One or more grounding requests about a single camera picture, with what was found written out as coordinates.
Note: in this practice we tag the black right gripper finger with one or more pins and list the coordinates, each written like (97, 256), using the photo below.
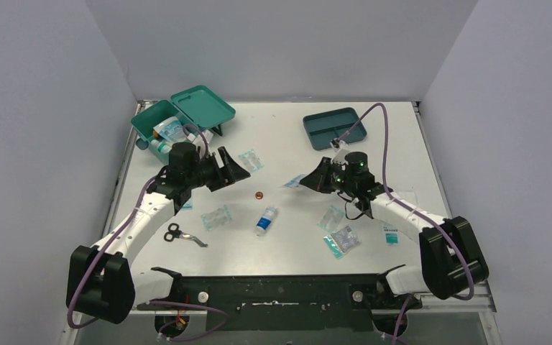
(324, 183)
(325, 166)

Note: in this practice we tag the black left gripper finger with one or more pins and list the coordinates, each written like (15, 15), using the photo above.
(228, 161)
(224, 178)

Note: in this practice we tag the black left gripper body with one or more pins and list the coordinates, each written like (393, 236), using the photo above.
(220, 169)

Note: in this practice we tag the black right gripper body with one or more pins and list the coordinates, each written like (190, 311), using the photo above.
(343, 181)

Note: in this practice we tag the small white plastic bottle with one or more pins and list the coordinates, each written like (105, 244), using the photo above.
(160, 146)

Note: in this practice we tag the blue cotton swab bag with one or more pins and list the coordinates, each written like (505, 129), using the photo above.
(170, 130)

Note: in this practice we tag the blue packet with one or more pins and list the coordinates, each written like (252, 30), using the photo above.
(295, 182)

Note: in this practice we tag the teal packet under right arm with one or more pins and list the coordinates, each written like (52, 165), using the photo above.
(391, 234)

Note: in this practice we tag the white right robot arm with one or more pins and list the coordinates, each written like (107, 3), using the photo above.
(451, 260)

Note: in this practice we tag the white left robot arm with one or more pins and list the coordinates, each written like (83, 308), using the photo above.
(100, 281)

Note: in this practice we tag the teal medicine kit box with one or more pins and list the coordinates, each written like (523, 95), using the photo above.
(196, 108)

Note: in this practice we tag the bandage strip pack upper centre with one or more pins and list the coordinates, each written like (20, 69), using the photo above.
(251, 161)

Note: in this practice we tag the teal medical gauze packet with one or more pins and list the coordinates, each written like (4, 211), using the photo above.
(188, 205)

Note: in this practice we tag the bandage strip pack right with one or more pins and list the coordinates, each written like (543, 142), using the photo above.
(331, 220)

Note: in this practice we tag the bandage strip pack near scissors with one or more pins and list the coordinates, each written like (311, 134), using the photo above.
(217, 218)

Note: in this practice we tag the dark teal divided tray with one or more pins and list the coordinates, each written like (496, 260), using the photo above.
(326, 126)

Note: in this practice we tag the blue white bandage roll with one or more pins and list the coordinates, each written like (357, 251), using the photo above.
(266, 220)

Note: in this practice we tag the white gauze pad pack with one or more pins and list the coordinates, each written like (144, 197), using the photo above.
(408, 197)

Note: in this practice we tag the clear bag teal edge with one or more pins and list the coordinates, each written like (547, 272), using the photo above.
(342, 241)

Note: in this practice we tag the black handled bandage scissors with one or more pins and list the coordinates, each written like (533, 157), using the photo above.
(174, 232)

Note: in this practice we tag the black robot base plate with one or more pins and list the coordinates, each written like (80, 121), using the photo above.
(358, 302)

